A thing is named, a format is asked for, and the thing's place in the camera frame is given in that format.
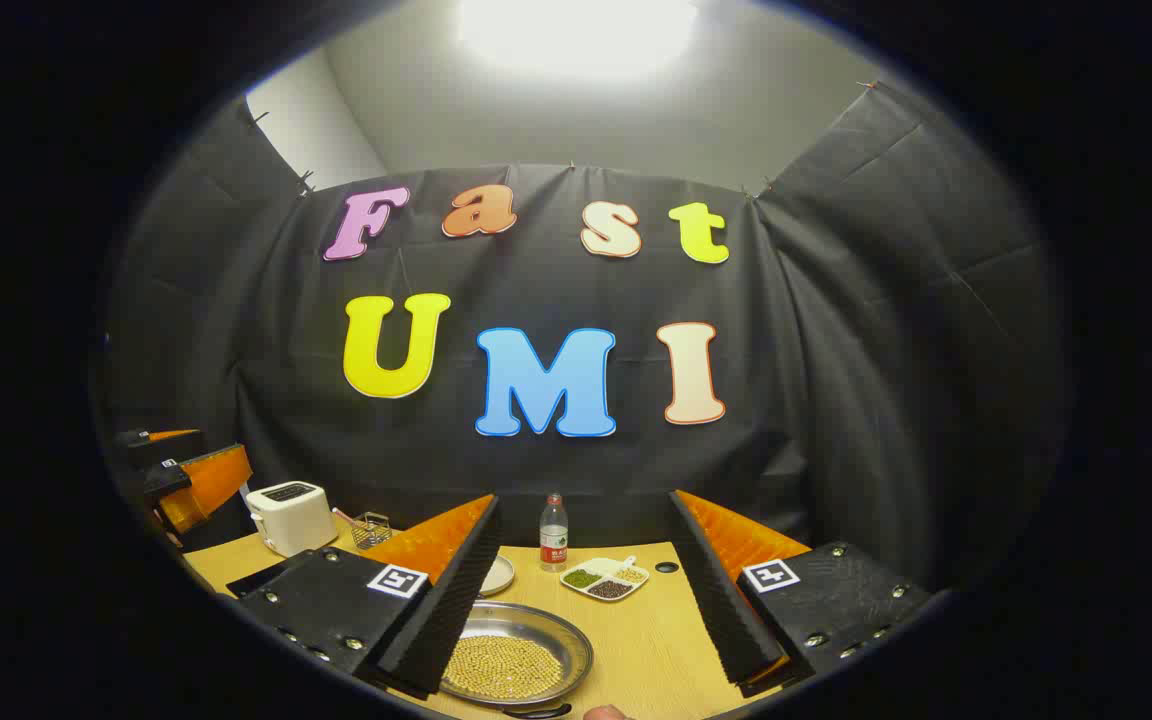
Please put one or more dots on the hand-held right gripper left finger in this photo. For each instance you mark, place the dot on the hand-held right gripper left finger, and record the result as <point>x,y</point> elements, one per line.
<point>456,610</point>

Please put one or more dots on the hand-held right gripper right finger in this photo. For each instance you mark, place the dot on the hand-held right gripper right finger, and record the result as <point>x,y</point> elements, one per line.
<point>726,620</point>

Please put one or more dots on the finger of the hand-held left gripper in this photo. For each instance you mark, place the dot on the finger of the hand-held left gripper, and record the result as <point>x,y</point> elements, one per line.
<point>206,485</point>
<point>161,446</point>

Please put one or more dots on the pile of soybeans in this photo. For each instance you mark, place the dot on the pile of soybeans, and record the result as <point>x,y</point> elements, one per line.
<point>506,668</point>

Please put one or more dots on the stainless steel pot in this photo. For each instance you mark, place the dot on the stainless steel pot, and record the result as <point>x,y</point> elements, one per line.
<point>536,625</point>

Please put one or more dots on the black induction cooktop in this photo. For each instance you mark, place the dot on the black induction cooktop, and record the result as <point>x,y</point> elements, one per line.
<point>256,578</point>

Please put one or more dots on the round white plate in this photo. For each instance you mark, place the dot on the round white plate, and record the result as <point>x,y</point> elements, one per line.
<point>498,577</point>

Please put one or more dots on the white toaster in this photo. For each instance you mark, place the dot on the white toaster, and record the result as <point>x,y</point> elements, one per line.
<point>291,518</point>

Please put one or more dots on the small pile of yellow beans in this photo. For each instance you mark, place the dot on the small pile of yellow beans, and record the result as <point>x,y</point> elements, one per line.
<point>630,575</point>

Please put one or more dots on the pile of dark red beans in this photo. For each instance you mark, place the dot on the pile of dark red beans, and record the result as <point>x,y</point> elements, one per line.
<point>610,590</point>

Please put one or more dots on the clear plastic water bottle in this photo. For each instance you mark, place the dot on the clear plastic water bottle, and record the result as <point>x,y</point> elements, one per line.
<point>554,540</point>

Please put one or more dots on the pile of green beans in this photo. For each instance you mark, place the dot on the pile of green beans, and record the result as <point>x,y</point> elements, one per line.
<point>582,578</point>

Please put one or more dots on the white divided plate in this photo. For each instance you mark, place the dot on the white divided plate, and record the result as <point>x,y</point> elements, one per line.
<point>604,573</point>

